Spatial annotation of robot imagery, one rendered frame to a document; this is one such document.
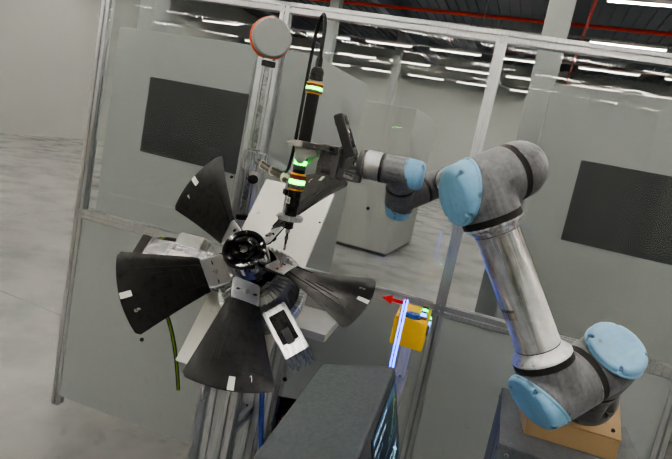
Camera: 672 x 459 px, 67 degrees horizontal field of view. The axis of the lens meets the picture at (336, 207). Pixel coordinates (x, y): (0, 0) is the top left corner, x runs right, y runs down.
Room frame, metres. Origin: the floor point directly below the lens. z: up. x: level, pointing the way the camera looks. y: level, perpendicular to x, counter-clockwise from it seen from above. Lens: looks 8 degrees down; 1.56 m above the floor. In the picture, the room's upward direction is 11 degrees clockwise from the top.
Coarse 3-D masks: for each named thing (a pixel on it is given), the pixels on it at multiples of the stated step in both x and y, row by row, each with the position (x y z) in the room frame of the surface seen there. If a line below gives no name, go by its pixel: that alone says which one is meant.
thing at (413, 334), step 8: (408, 304) 1.61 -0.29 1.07; (400, 312) 1.52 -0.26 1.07; (408, 320) 1.47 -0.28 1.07; (416, 320) 1.47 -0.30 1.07; (424, 320) 1.49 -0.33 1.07; (392, 328) 1.48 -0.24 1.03; (408, 328) 1.47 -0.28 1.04; (416, 328) 1.46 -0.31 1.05; (424, 328) 1.46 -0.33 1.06; (392, 336) 1.48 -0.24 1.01; (400, 336) 1.47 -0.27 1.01; (408, 336) 1.47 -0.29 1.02; (416, 336) 1.46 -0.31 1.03; (424, 336) 1.46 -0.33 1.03; (400, 344) 1.47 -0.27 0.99; (408, 344) 1.47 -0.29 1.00; (416, 344) 1.46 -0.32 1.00
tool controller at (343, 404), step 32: (320, 384) 0.65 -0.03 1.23; (352, 384) 0.64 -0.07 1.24; (384, 384) 0.64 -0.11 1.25; (288, 416) 0.56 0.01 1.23; (320, 416) 0.56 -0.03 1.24; (352, 416) 0.55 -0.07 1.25; (384, 416) 0.59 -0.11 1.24; (288, 448) 0.49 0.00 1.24; (320, 448) 0.49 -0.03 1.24; (352, 448) 0.48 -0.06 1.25; (384, 448) 0.58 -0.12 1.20
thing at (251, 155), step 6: (246, 150) 1.92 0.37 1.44; (252, 150) 1.97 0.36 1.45; (258, 150) 1.97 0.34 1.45; (246, 156) 1.90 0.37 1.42; (252, 156) 1.88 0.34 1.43; (258, 156) 1.89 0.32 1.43; (264, 156) 1.89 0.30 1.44; (246, 162) 1.88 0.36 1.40; (252, 162) 1.88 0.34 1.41; (246, 168) 1.87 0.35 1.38; (252, 168) 1.88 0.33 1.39; (258, 168) 1.89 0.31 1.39
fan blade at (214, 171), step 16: (208, 176) 1.53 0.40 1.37; (224, 176) 1.49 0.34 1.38; (192, 192) 1.54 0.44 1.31; (208, 192) 1.50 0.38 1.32; (224, 192) 1.47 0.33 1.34; (176, 208) 1.56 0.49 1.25; (192, 208) 1.53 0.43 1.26; (208, 208) 1.49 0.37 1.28; (224, 208) 1.45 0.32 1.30; (208, 224) 1.48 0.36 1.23; (224, 224) 1.44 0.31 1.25
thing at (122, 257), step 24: (120, 264) 1.32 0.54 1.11; (144, 264) 1.32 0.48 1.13; (168, 264) 1.33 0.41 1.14; (192, 264) 1.33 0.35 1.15; (120, 288) 1.31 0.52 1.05; (144, 288) 1.31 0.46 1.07; (168, 288) 1.32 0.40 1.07; (192, 288) 1.34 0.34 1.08; (144, 312) 1.30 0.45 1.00; (168, 312) 1.32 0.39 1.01
